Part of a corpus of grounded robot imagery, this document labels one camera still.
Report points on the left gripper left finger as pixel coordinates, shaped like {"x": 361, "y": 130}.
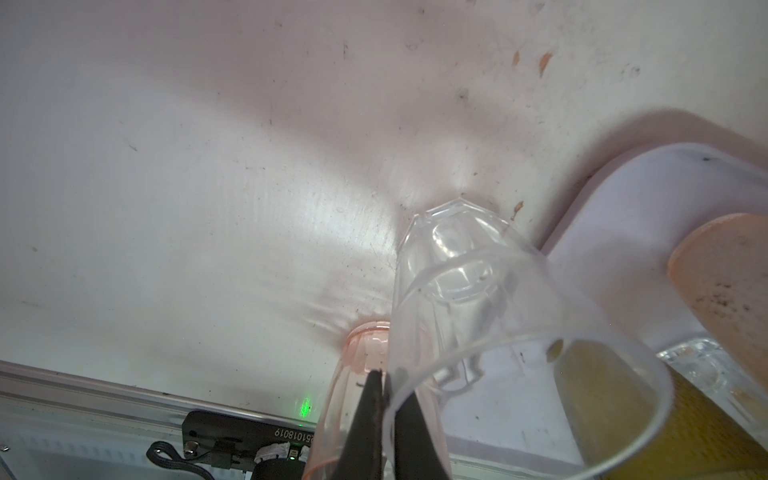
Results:
{"x": 362, "y": 457}

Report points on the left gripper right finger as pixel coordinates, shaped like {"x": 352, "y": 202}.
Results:
{"x": 417, "y": 439}

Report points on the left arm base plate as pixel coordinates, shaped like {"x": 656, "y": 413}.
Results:
{"x": 258, "y": 448}

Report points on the pink textured cup back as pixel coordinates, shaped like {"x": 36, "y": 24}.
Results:
{"x": 720, "y": 272}

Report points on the lavender plastic tray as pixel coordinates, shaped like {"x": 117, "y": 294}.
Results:
{"x": 615, "y": 240}

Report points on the clear faceted glass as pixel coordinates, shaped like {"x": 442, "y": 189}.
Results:
{"x": 705, "y": 364}

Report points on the dark amber textured cup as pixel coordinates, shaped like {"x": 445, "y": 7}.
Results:
{"x": 634, "y": 430}

